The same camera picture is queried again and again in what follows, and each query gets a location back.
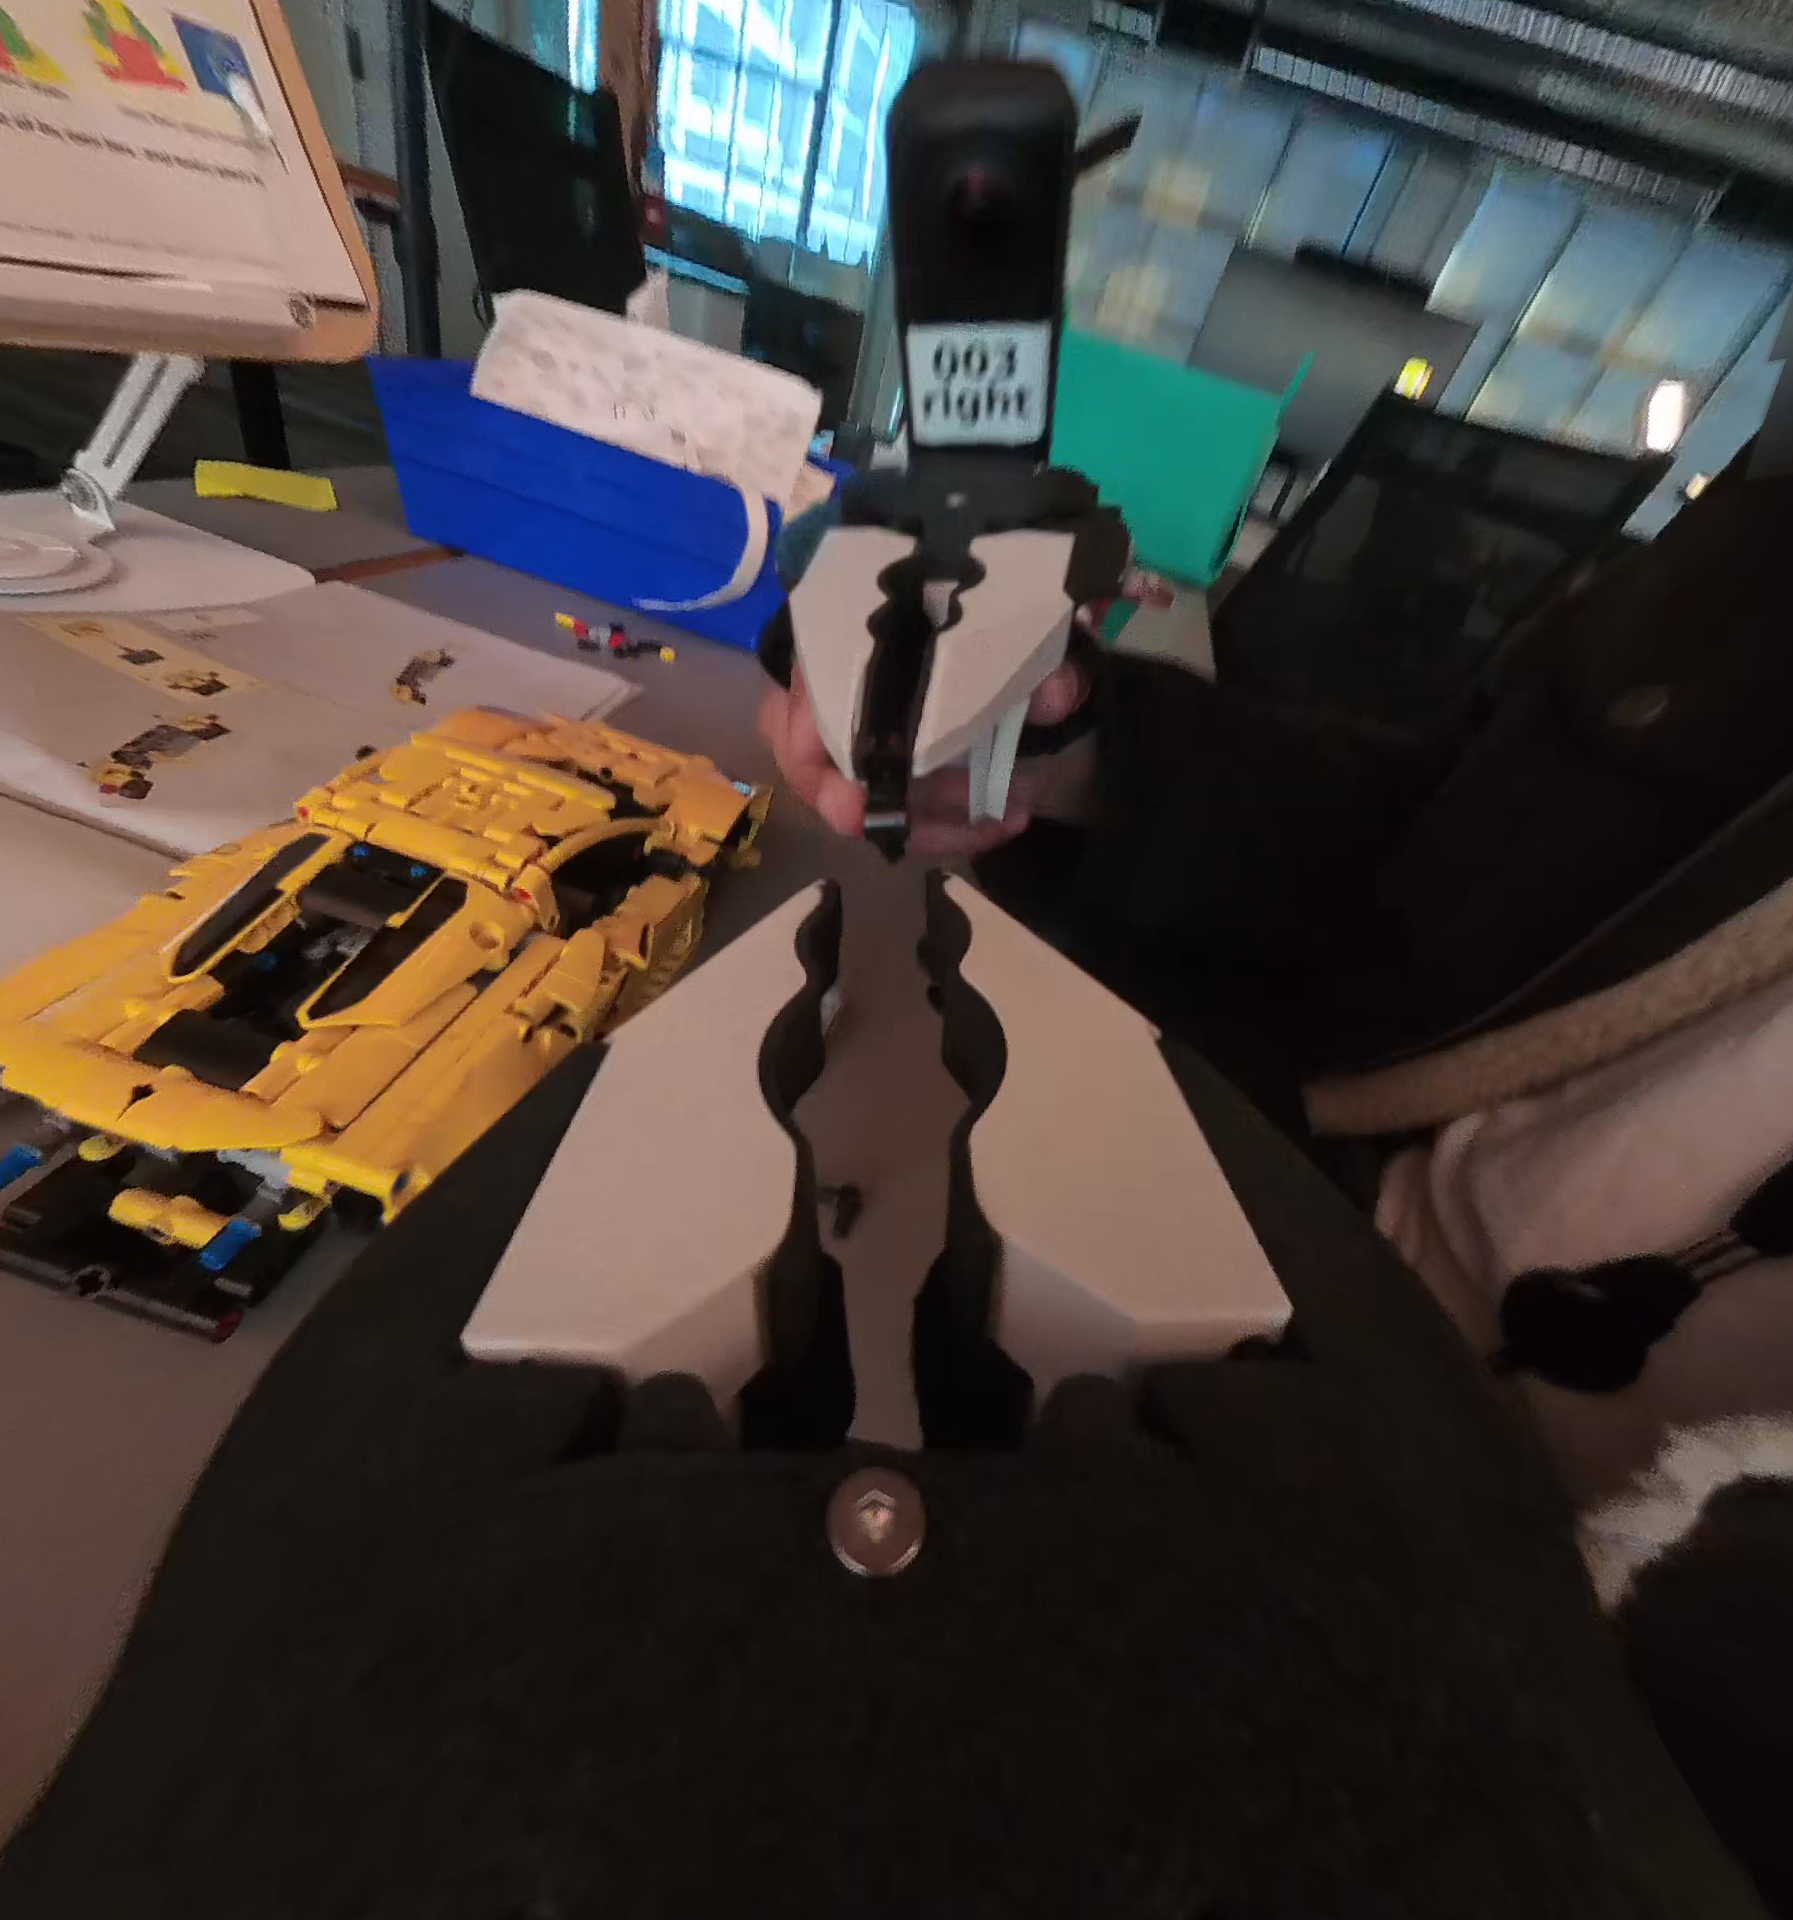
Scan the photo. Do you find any wooden display board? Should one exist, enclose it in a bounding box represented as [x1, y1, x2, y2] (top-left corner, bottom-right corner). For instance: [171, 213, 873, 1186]
[0, 0, 382, 370]

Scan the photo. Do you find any dark upright panel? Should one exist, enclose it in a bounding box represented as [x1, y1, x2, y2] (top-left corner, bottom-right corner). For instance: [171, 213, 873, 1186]
[420, 0, 650, 323]

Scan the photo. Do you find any person's right hand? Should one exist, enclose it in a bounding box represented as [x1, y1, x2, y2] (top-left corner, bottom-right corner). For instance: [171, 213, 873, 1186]
[758, 660, 1098, 862]

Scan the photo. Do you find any teal plastic bin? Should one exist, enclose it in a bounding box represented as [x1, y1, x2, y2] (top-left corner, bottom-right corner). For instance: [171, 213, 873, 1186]
[1049, 321, 1315, 589]

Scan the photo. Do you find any blue plastic bin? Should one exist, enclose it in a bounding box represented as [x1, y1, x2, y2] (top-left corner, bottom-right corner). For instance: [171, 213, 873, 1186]
[366, 350, 840, 656]

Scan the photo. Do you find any grey desk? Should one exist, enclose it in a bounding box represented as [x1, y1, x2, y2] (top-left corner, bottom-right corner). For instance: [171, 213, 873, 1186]
[0, 466, 988, 1920]

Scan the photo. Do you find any paned window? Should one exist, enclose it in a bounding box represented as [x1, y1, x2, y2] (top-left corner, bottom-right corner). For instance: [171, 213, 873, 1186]
[651, 0, 929, 258]

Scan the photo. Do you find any cluster of tiny coloured pieces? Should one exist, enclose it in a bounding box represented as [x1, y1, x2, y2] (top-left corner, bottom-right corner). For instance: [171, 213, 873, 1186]
[552, 606, 679, 669]

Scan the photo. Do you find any yellow toy brick car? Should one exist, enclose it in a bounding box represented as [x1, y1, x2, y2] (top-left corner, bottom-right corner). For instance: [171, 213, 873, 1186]
[0, 705, 777, 1347]

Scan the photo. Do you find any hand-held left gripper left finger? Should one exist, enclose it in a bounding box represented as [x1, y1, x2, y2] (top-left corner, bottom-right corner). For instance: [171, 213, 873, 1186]
[460, 879, 845, 1430]

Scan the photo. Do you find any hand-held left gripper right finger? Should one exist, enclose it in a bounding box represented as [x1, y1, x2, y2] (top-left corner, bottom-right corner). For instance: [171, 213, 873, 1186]
[921, 870, 1299, 1430]

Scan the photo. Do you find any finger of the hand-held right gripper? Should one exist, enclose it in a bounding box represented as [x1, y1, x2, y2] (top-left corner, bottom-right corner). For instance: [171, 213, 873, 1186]
[791, 520, 939, 825]
[909, 527, 1078, 785]

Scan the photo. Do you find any white board stand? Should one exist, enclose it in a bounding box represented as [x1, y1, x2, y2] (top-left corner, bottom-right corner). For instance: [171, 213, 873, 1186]
[0, 350, 316, 620]

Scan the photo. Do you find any yellow sticky note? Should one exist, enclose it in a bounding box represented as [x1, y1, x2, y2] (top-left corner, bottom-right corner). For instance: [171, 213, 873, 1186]
[190, 456, 341, 515]

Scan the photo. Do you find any white patterned paper bag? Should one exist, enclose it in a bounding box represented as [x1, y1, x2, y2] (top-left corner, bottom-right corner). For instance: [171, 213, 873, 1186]
[467, 289, 828, 613]

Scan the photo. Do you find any open instruction booklet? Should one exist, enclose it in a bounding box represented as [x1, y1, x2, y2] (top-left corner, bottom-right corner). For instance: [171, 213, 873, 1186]
[0, 577, 642, 1148]

